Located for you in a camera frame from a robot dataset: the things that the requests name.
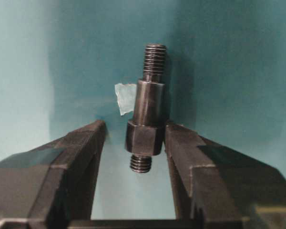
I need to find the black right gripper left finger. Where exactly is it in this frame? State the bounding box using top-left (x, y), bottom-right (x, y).
top-left (0, 120), bottom-right (106, 229)

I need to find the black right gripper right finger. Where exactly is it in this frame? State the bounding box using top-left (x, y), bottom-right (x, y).
top-left (164, 122), bottom-right (286, 229)

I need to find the dark steel threaded shaft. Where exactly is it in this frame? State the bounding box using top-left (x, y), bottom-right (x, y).
top-left (125, 43), bottom-right (166, 173)

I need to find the translucent tape piece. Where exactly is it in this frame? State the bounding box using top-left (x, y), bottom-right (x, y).
top-left (114, 83), bottom-right (137, 116)

